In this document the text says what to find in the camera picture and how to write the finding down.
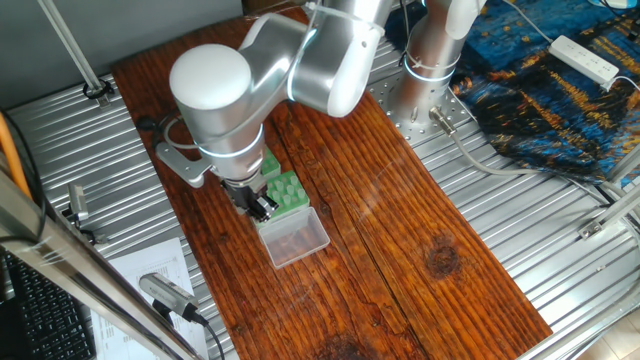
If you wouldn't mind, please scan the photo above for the white power strip cable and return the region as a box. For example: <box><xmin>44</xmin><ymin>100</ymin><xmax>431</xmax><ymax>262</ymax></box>
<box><xmin>607</xmin><ymin>74</ymin><xmax>640</xmax><ymax>94</ymax></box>

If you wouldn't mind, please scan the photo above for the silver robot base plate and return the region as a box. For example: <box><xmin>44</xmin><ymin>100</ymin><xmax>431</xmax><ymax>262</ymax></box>
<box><xmin>367</xmin><ymin>69</ymin><xmax>479</xmax><ymax>147</ymax></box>

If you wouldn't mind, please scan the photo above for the aluminium frame beam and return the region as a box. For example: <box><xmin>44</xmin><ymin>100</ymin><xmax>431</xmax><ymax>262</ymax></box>
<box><xmin>0</xmin><ymin>167</ymin><xmax>204</xmax><ymax>360</ymax></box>

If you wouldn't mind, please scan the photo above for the aluminium profile with bracket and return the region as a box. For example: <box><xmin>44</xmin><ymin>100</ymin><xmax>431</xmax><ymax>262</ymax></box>
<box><xmin>577</xmin><ymin>185</ymin><xmax>640</xmax><ymax>241</ymax></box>

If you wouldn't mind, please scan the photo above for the orange tube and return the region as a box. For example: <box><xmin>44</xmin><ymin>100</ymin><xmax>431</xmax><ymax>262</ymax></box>
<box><xmin>0</xmin><ymin>112</ymin><xmax>32</xmax><ymax>201</ymax></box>

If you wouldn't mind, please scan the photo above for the printed white paper sheet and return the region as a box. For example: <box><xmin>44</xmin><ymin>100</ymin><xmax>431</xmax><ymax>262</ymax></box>
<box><xmin>91</xmin><ymin>237</ymin><xmax>210</xmax><ymax>360</ymax></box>

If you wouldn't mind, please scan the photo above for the thin white cable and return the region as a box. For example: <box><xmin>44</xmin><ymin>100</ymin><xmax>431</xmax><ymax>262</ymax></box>
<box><xmin>502</xmin><ymin>0</ymin><xmax>554</xmax><ymax>45</ymax></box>

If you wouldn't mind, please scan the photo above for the blue starry painted cloth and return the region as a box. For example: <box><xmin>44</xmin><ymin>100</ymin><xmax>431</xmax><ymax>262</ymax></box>
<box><xmin>374</xmin><ymin>0</ymin><xmax>640</xmax><ymax>187</ymax></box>

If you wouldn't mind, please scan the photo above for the grey robot cable with connector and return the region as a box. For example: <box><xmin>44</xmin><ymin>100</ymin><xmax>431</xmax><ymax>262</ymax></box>
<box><xmin>428</xmin><ymin>106</ymin><xmax>640</xmax><ymax>226</ymax></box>

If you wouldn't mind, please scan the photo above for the brown wooden board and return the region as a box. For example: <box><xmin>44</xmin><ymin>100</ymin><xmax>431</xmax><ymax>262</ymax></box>
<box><xmin>110</xmin><ymin>14</ymin><xmax>554</xmax><ymax>360</ymax></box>

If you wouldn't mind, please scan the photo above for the white power strip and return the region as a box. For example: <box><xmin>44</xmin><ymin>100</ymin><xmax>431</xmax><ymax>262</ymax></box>
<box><xmin>548</xmin><ymin>34</ymin><xmax>621</xmax><ymax>92</ymax></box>

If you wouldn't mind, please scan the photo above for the silver camera with black cable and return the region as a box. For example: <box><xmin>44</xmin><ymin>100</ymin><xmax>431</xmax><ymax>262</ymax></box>
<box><xmin>138</xmin><ymin>272</ymin><xmax>201</xmax><ymax>324</ymax></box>

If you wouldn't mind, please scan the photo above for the aluminium post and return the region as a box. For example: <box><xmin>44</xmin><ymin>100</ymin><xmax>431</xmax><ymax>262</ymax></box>
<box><xmin>37</xmin><ymin>0</ymin><xmax>114</xmax><ymax>109</ymax></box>

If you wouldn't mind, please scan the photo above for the clear box with green rack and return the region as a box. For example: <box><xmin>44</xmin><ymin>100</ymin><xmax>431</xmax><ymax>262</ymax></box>
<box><xmin>252</xmin><ymin>168</ymin><xmax>332</xmax><ymax>270</ymax></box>
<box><xmin>259</xmin><ymin>145</ymin><xmax>283</xmax><ymax>180</ymax></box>

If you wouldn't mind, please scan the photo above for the pale blue plastic object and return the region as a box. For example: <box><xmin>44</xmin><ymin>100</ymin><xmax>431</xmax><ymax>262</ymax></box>
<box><xmin>588</xmin><ymin>0</ymin><xmax>640</xmax><ymax>10</ymax></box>

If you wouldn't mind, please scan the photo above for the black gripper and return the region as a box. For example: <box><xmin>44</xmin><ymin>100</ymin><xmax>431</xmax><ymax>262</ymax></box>
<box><xmin>223</xmin><ymin>178</ymin><xmax>280</xmax><ymax>224</ymax></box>

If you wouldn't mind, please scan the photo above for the black keyboard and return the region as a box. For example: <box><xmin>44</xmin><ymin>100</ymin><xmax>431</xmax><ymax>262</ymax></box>
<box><xmin>0</xmin><ymin>249</ymin><xmax>97</xmax><ymax>360</ymax></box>

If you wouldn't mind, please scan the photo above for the silver camera on stand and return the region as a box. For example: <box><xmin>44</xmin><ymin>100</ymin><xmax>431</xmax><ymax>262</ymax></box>
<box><xmin>67</xmin><ymin>183</ymin><xmax>91</xmax><ymax>224</ymax></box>

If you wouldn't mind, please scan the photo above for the aluminium profile bar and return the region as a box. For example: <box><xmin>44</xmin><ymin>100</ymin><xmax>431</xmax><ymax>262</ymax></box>
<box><xmin>604</xmin><ymin>144</ymin><xmax>640</xmax><ymax>185</ymax></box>

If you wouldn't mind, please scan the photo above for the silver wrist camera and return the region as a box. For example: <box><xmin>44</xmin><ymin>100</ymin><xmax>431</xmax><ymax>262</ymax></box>
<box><xmin>154</xmin><ymin>142</ymin><xmax>214</xmax><ymax>190</ymax></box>

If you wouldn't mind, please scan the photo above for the black cable ring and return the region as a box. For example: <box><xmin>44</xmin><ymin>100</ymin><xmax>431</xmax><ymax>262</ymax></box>
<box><xmin>82</xmin><ymin>78</ymin><xmax>117</xmax><ymax>101</ymax></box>

